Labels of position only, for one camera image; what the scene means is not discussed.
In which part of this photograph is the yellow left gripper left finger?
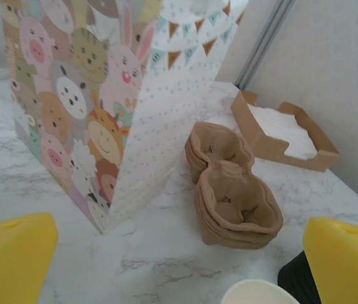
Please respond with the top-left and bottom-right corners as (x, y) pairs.
(0, 212), (59, 304)

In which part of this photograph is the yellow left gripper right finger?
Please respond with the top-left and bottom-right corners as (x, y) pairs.
(302, 217), (358, 304)

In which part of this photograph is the green paper coffee cup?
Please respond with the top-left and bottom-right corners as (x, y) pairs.
(221, 278), (302, 304)

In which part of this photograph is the brown pulp cup carrier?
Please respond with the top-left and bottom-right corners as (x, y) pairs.
(184, 139), (285, 246)
(185, 122), (284, 237)

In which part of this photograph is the animal print paper gift bag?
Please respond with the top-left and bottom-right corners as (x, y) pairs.
(0, 0), (250, 235)

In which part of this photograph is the black cup lid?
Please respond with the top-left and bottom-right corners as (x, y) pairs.
(276, 251), (322, 304)

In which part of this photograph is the white paper napkin stack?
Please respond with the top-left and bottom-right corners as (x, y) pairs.
(247, 103), (321, 160)

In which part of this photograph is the brown cardboard napkin tray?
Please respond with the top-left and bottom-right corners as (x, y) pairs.
(230, 90), (340, 173)

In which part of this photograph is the aluminium frame post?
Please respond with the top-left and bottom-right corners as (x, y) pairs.
(234, 0), (293, 91)

